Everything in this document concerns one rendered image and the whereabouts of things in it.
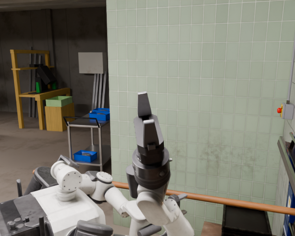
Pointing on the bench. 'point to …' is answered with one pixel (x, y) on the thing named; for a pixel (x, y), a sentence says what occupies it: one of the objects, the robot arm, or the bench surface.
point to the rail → (293, 170)
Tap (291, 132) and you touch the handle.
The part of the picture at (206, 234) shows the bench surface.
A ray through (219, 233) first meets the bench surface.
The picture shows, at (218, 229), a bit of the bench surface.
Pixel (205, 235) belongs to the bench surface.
